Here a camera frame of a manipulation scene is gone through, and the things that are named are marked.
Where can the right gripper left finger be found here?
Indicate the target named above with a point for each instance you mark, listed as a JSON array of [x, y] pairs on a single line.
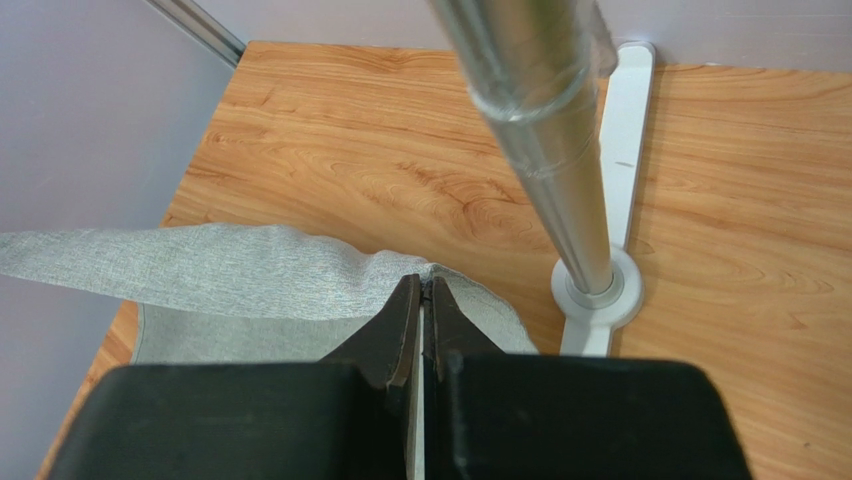
[[384, 353]]

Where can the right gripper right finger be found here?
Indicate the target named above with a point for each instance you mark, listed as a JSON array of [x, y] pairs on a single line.
[[449, 336]]

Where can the grey cloth napkin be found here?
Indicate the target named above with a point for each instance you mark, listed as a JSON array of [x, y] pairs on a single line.
[[227, 293]]

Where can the white stand base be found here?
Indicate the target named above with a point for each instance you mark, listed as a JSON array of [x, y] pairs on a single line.
[[589, 332]]

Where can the metal stand pole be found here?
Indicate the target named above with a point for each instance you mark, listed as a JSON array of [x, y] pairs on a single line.
[[531, 72]]

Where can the aluminium frame rail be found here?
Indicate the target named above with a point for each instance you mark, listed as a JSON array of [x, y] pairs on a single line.
[[203, 27]]

